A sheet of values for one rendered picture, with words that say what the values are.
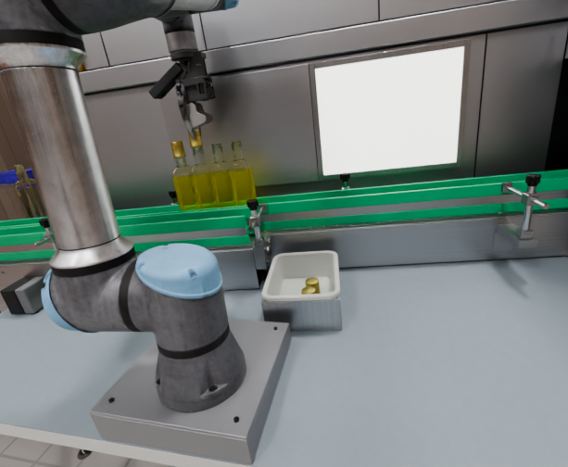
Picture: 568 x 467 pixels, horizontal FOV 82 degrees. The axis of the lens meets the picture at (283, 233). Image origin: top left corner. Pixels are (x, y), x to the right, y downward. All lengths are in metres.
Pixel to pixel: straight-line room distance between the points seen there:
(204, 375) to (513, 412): 0.47
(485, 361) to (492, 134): 0.70
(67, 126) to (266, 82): 0.66
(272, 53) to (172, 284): 0.78
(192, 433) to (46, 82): 0.51
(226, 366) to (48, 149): 0.39
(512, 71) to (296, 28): 0.61
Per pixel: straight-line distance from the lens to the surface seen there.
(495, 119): 1.18
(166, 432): 0.60
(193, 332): 0.51
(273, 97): 1.06
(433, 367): 0.69
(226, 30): 1.13
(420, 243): 0.98
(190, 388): 0.56
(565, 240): 1.13
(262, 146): 1.07
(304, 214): 0.94
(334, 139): 1.06
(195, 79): 0.95
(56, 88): 0.53
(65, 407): 0.80
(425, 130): 1.09
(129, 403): 0.64
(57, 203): 0.54
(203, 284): 0.48
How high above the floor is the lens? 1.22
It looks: 21 degrees down
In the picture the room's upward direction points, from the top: 8 degrees counter-clockwise
